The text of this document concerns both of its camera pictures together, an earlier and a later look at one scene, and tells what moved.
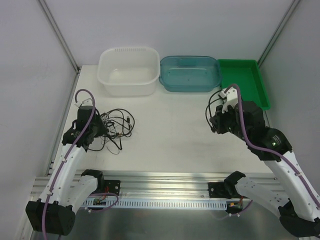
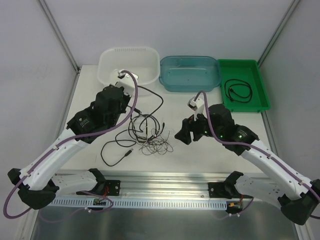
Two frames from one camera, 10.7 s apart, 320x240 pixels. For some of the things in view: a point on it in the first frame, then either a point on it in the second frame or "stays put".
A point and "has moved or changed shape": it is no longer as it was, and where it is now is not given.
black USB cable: [213, 129] → [232, 95]
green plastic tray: [247, 74] stays put
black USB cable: [118, 122] has moved or changed shape
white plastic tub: [128, 70] stays put
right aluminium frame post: [293, 5] stays put
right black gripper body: [219, 120] → [191, 126]
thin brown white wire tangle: [119, 123] → [156, 145]
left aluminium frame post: [62, 40] stays put
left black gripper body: [99, 127] → [124, 93]
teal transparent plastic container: [189, 73] stays put
